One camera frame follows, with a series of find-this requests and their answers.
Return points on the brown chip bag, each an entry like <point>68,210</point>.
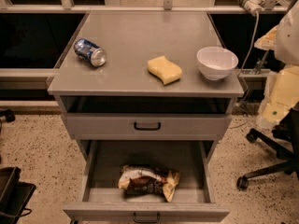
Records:
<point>144,179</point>

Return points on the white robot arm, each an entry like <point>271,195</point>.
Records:
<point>283,39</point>

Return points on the grey drawer cabinet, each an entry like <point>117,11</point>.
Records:
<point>123,85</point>

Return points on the closed grey top drawer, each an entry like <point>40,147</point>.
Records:
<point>91,126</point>

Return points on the open grey middle drawer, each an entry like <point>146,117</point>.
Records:
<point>102,200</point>

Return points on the yellow sponge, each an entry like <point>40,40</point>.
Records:
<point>165,70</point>

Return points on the blue soda can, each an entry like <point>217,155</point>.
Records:
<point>90,52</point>

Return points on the white bowl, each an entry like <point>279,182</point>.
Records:
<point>216,63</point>

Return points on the black caster wheel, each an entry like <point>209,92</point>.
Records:
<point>8,114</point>

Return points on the white power strip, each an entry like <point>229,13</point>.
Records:
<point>251,6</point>

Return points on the black bin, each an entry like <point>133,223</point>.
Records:
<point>14,195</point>

